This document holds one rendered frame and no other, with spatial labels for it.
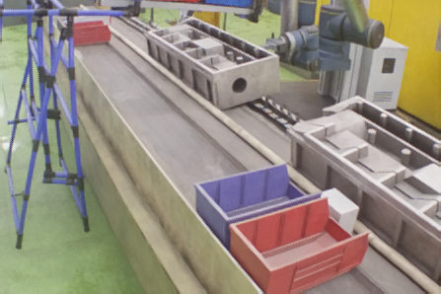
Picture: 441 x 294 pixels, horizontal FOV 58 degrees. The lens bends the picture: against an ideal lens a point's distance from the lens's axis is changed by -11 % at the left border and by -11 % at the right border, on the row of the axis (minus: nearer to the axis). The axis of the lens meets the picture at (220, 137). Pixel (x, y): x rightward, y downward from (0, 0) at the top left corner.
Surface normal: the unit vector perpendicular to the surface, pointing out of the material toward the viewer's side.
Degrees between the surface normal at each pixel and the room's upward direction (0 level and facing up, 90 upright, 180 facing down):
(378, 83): 90
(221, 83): 90
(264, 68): 90
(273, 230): 88
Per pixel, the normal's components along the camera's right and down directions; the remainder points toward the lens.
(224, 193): 0.48, 0.39
